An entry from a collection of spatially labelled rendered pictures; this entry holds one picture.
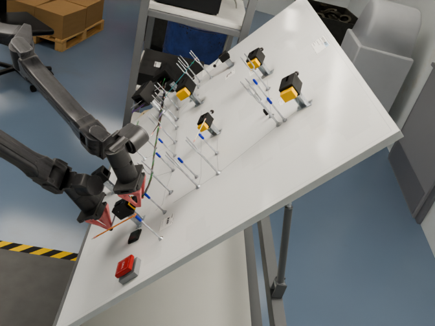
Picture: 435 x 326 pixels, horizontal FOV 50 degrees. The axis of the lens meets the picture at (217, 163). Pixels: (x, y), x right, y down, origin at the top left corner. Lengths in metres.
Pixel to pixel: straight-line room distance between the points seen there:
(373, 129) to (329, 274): 2.24
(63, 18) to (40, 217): 2.75
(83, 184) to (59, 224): 1.73
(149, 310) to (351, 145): 0.87
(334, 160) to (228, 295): 0.80
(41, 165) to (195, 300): 0.69
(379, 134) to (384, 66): 3.92
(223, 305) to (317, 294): 1.46
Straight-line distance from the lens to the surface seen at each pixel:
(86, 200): 1.38
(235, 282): 1.72
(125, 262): 1.24
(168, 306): 1.58
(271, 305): 1.42
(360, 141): 1.02
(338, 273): 3.25
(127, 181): 1.27
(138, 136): 1.26
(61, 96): 1.36
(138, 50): 2.17
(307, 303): 2.94
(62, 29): 5.33
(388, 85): 5.01
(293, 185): 1.03
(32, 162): 1.27
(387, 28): 4.88
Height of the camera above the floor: 2.00
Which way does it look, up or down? 31 degrees down
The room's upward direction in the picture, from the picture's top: 16 degrees clockwise
